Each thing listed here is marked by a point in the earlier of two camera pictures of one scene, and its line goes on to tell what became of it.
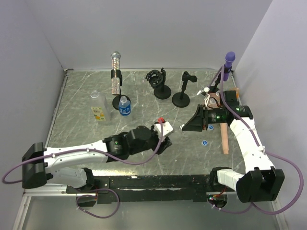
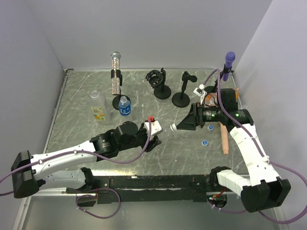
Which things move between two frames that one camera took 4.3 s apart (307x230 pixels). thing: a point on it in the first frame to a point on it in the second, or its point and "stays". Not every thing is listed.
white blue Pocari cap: x=204 y=143 stays
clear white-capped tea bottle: x=99 y=108 stays
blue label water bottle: x=124 y=106 stays
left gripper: x=163 y=144 to x=152 y=143
